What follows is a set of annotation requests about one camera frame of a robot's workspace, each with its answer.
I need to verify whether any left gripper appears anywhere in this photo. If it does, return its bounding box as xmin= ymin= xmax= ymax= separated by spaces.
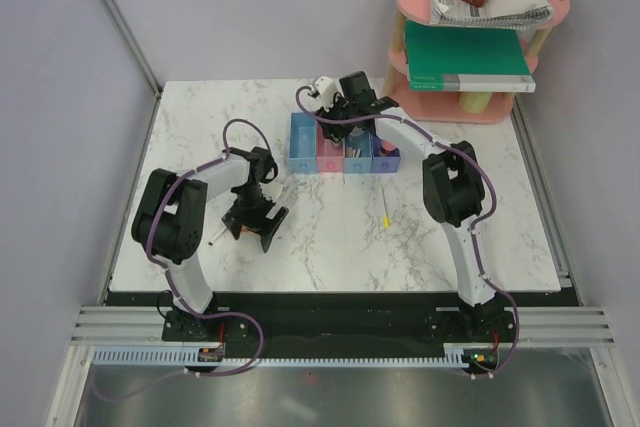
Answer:
xmin=222 ymin=184 xmax=287 ymax=251

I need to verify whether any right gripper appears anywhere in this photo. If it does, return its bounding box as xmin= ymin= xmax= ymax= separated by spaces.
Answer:
xmin=313 ymin=91 xmax=356 ymax=144

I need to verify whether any clear paperclip jar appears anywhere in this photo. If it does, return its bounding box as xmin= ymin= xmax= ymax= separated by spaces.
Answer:
xmin=347 ymin=127 xmax=368 ymax=145

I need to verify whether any orange highlighter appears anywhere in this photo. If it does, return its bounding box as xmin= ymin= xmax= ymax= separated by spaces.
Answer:
xmin=239 ymin=227 xmax=261 ymax=238

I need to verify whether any light blue drawer bin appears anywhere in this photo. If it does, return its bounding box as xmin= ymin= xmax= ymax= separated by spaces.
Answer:
xmin=287 ymin=112 xmax=318 ymax=175
xmin=344 ymin=134 xmax=372 ymax=174

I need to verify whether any pink drawer bin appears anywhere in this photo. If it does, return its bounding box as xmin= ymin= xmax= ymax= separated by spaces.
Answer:
xmin=316 ymin=124 xmax=345 ymax=174

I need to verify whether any pink cap glue bottle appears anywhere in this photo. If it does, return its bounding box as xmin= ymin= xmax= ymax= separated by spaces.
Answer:
xmin=379 ymin=140 xmax=396 ymax=156

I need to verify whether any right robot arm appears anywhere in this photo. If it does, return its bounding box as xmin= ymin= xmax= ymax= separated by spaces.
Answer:
xmin=309 ymin=72 xmax=495 ymax=341

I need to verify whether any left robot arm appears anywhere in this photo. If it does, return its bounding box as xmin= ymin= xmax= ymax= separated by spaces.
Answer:
xmin=131 ymin=147 xmax=289 ymax=342

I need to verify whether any black white marker pen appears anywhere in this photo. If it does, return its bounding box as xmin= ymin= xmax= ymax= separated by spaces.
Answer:
xmin=207 ymin=229 xmax=228 ymax=246

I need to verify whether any yellow cap white pen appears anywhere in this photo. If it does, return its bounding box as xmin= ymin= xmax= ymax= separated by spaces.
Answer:
xmin=379 ymin=187 xmax=391 ymax=229

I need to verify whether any green book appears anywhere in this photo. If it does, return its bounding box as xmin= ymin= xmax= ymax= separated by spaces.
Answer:
xmin=404 ymin=21 xmax=536 ymax=93

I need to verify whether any yellow foam roll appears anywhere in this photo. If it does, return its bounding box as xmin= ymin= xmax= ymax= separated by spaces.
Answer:
xmin=458 ymin=92 xmax=493 ymax=114

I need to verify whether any pink three tier shelf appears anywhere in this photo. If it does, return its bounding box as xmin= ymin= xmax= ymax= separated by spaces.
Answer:
xmin=383 ymin=0 xmax=570 ymax=124

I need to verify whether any grey spiral notebook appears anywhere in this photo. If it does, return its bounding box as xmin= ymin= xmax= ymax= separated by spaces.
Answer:
xmin=430 ymin=0 xmax=554 ymax=30

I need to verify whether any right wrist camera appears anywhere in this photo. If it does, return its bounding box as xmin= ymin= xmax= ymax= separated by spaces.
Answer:
xmin=310 ymin=76 xmax=339 ymax=111

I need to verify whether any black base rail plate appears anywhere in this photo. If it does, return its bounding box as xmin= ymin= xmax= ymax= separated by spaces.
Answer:
xmin=104 ymin=289 xmax=521 ymax=361

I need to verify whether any white cable duct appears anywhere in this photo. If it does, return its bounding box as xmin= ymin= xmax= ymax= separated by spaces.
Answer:
xmin=91 ymin=345 xmax=497 ymax=368

